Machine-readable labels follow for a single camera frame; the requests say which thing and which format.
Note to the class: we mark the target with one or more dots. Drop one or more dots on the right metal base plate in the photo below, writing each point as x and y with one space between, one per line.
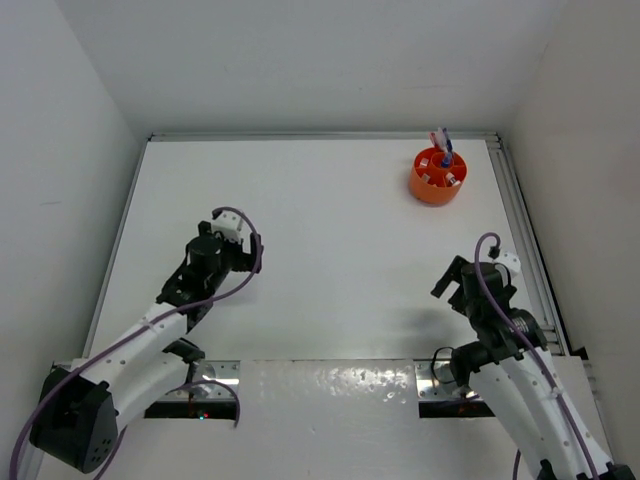
435 383

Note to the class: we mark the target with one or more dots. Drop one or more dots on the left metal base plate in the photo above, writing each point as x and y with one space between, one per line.
212 374

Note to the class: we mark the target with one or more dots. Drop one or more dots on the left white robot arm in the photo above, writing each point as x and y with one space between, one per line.
85 408

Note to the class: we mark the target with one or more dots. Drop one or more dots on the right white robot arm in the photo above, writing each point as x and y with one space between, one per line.
511 368

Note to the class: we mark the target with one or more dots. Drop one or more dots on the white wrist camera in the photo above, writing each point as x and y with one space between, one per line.
228 225
508 263

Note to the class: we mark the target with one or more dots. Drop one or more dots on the blue cap spray bottle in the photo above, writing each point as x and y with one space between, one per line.
448 160

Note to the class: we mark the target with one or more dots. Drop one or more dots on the orange round pen holder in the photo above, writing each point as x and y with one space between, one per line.
435 192

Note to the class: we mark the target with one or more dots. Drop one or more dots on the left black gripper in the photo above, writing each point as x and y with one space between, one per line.
244 260

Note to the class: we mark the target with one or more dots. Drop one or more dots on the metal base plate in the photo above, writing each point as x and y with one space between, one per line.
435 383
212 374

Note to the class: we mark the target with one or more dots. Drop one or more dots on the clear tape roll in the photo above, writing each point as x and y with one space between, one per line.
451 180

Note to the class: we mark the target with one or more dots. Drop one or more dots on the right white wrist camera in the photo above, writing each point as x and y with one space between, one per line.
508 263

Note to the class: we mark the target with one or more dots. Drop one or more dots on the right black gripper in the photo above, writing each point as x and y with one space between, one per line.
451 273

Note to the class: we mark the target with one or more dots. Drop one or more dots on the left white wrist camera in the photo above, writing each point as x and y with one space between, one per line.
228 225

